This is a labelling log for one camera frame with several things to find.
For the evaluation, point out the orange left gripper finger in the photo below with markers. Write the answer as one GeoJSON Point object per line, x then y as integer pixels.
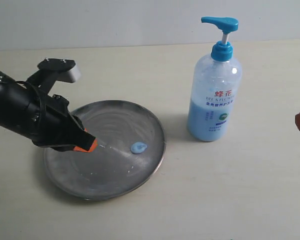
{"type": "Point", "coordinates": [84, 141]}

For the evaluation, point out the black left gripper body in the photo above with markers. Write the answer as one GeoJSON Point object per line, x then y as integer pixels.
{"type": "Point", "coordinates": [55, 126]}

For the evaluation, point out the blue soap blob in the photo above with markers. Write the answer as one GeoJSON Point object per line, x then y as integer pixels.
{"type": "Point", "coordinates": [138, 147]}

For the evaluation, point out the blue pump lotion bottle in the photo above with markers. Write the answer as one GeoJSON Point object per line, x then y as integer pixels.
{"type": "Point", "coordinates": [216, 80]}

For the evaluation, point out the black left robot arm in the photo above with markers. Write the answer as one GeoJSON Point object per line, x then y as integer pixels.
{"type": "Point", "coordinates": [26, 108]}

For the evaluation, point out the round steel plate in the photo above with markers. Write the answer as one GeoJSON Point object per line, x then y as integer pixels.
{"type": "Point", "coordinates": [111, 170]}

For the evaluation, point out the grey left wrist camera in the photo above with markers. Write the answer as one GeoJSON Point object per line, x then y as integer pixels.
{"type": "Point", "coordinates": [52, 70]}

